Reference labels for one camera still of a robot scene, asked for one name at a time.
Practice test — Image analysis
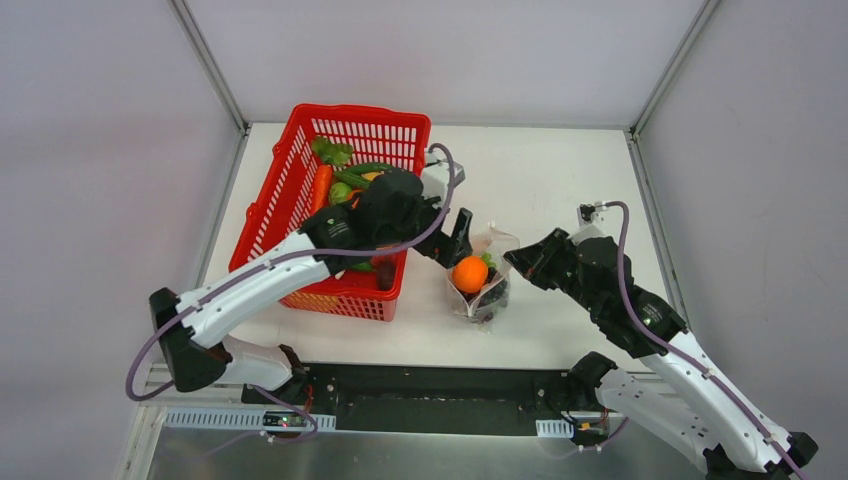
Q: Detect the green grape bunch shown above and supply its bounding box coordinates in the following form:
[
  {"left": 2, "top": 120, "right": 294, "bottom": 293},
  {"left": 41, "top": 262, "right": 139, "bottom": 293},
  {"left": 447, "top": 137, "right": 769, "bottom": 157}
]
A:
[{"left": 480, "top": 251, "right": 499, "bottom": 271}]

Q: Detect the clear zip top bag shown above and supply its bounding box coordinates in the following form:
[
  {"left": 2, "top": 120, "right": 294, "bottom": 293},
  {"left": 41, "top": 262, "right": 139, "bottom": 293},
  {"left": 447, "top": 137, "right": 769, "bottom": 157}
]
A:
[{"left": 446, "top": 222, "right": 520, "bottom": 328}]

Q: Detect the black grape bunch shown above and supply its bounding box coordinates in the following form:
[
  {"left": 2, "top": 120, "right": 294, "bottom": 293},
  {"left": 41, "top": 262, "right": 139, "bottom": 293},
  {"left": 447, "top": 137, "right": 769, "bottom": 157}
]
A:
[{"left": 474, "top": 275, "right": 510, "bottom": 310}]

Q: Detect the red plastic basket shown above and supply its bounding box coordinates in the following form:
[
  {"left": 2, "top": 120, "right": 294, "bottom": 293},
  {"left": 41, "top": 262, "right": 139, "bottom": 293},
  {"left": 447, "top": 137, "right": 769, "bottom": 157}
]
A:
[{"left": 229, "top": 103, "right": 431, "bottom": 322}]

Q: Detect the dark red grape bunch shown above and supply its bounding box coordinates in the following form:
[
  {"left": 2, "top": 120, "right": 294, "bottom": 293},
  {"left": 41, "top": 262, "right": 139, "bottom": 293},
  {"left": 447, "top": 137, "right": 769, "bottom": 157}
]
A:
[{"left": 472, "top": 310, "right": 496, "bottom": 324}]

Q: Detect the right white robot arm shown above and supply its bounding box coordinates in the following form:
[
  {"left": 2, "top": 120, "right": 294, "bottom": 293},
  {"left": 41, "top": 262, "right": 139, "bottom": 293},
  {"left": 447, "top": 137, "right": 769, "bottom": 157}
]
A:
[{"left": 503, "top": 229, "right": 819, "bottom": 479}]

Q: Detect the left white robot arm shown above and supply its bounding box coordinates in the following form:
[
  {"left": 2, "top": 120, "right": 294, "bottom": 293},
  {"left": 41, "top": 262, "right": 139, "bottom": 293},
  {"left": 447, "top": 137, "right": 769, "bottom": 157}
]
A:
[{"left": 150, "top": 169, "right": 473, "bottom": 405}]

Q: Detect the dark purple plum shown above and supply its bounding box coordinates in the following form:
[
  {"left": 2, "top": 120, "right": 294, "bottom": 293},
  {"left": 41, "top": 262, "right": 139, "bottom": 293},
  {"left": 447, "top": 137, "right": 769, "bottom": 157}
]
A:
[{"left": 375, "top": 262, "right": 396, "bottom": 291}]

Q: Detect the long green cucumber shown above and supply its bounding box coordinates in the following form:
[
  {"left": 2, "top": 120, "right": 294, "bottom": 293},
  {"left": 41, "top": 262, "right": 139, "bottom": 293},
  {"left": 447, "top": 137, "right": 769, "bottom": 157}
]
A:
[{"left": 333, "top": 171, "right": 371, "bottom": 190}]

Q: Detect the green bean pod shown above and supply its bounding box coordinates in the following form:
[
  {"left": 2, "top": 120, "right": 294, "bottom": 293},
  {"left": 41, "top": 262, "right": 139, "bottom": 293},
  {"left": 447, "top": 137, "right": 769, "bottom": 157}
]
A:
[{"left": 345, "top": 162, "right": 394, "bottom": 176}]

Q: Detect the orange carrot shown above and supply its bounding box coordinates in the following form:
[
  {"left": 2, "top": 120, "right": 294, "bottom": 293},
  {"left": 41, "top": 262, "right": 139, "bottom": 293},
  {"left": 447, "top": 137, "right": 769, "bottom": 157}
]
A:
[{"left": 310, "top": 164, "right": 334, "bottom": 215}]

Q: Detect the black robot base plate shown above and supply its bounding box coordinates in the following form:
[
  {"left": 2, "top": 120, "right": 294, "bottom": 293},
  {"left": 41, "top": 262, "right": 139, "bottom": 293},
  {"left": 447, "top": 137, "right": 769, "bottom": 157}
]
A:
[{"left": 241, "top": 363, "right": 615, "bottom": 443}]

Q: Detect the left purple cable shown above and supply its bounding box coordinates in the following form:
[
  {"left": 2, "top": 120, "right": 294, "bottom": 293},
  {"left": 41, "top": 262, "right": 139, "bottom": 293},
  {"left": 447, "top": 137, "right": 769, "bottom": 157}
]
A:
[{"left": 125, "top": 142, "right": 460, "bottom": 445}]

